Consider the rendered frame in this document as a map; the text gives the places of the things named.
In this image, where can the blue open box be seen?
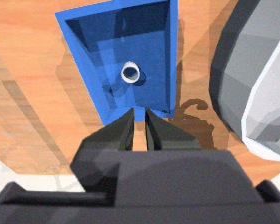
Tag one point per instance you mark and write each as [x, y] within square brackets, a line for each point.
[103, 36]

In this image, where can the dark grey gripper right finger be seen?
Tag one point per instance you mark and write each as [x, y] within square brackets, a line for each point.
[166, 135]

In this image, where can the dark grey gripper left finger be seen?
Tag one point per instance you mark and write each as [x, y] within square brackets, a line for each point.
[113, 135]

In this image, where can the silver metal bushing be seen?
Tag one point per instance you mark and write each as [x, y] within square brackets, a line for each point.
[129, 79]

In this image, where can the grey round turntable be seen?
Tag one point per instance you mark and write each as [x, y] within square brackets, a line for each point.
[247, 47]

